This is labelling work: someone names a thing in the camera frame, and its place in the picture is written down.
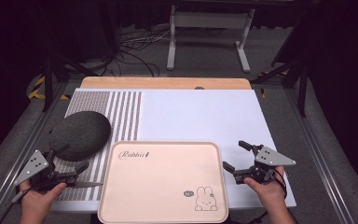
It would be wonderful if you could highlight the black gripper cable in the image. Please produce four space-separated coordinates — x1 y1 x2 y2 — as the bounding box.
0 188 33 224
248 168 289 224

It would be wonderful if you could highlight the pink rabbit print tray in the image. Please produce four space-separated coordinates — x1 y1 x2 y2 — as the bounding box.
97 140 230 224

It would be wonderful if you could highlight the person's right hand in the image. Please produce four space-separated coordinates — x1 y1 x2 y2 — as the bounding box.
242 165 286 216

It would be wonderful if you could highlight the bundle of floor cables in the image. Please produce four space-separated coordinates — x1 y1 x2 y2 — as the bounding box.
103 26 172 77

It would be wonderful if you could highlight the person's left hand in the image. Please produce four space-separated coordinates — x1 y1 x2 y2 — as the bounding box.
19 179 68 219

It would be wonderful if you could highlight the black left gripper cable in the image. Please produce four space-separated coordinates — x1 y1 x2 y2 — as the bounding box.
0 188 33 224

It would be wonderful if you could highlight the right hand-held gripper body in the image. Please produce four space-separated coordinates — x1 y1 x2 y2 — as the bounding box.
233 144 297 187

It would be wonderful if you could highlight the white striped table mat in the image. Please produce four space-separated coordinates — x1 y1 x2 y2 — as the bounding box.
51 87 297 213

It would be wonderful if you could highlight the black tripod stand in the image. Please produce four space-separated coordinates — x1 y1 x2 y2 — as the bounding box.
250 57 310 119
42 50 102 114

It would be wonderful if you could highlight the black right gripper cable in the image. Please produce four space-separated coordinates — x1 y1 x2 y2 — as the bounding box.
248 168 289 224

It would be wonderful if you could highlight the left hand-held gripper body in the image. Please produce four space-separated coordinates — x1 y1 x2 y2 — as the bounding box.
13 148 79 192

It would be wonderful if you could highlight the aluminium floor rail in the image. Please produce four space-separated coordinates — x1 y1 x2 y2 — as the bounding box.
283 88 357 224
0 81 71 224

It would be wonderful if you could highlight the dark grey round cushion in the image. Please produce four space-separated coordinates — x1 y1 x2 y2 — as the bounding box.
48 110 113 162

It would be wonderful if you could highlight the white metal stand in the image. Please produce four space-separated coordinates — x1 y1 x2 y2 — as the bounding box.
166 4 256 74

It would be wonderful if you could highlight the knife with steel blade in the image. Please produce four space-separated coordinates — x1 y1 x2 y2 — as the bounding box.
69 180 104 189

